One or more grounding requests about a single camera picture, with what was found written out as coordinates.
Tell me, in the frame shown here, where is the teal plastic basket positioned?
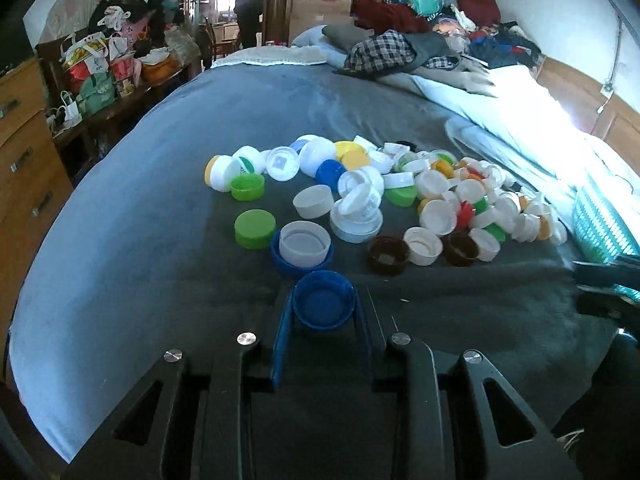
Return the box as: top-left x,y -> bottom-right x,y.
572,175 -> 640,301

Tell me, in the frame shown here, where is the plaid shirt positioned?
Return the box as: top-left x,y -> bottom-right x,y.
342,30 -> 461,76

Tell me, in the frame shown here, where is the white lace cloth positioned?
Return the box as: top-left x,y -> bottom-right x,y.
210,45 -> 328,68

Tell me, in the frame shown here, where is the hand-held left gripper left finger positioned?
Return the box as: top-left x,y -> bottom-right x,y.
62,287 -> 296,480

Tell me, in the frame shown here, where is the wooden headboard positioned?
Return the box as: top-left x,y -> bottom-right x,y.
535,55 -> 640,161

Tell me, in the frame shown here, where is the white arched wicker headboard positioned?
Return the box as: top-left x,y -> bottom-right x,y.
22,0 -> 126,46

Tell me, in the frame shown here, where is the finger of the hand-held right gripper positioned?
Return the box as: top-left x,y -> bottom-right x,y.
572,255 -> 640,288
577,292 -> 640,321

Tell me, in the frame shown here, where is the blue bottle cap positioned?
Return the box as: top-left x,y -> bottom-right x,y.
292,270 -> 357,333

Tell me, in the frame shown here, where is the wooden chair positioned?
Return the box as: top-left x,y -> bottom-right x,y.
202,17 -> 241,61

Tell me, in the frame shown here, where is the pile of clothes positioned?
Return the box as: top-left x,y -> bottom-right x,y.
350,0 -> 543,71

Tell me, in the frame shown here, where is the pile of mixed bottle caps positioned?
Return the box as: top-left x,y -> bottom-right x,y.
204,134 -> 568,278

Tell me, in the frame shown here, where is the cardboard box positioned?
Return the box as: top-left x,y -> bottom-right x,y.
290,0 -> 356,43

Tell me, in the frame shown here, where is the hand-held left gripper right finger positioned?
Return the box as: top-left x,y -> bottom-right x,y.
352,285 -> 583,480

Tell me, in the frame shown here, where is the wooden dresser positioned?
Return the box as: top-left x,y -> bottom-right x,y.
0,55 -> 76,311

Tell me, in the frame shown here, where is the grey pillow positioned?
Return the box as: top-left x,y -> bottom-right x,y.
320,24 -> 386,53

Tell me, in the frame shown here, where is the dark wooden table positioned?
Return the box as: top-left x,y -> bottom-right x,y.
37,40 -> 206,181

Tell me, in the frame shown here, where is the wall cable conduit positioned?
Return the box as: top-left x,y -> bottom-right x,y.
602,15 -> 626,96

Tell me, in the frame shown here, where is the white duvet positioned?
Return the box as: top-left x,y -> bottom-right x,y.
375,65 -> 640,241

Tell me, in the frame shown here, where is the pile of bags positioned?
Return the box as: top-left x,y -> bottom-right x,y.
60,0 -> 201,116

